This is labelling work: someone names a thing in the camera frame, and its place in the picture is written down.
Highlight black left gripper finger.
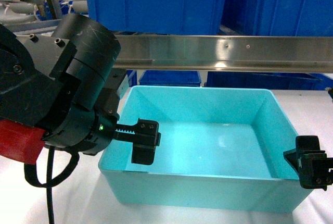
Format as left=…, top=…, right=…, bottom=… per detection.
left=113, top=118, right=161, bottom=165

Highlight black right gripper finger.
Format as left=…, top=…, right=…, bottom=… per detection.
left=283, top=135, right=332, bottom=190

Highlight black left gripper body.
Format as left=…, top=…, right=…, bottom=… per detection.
left=41, top=88, right=120, bottom=155

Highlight teal plastic bin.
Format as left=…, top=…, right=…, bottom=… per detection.
left=98, top=85, right=310, bottom=213

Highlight stainless steel shelf rack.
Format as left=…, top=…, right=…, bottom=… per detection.
left=0, top=18, right=333, bottom=87

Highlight blue bin lower centre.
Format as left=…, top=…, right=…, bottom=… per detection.
left=139, top=70, right=201, bottom=87

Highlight blue bin lower right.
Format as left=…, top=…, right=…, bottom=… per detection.
left=205, top=71, right=322, bottom=90

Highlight large blue bin centre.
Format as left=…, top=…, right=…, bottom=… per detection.
left=87, top=0, right=225, bottom=35

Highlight large blue bin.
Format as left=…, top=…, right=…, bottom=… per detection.
left=87, top=0, right=225, bottom=35
left=222, top=0, right=332, bottom=36

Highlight large blue bin right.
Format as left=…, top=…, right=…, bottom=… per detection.
left=222, top=0, right=332, bottom=36

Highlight black cable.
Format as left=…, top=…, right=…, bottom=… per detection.
left=23, top=146, right=80, bottom=224

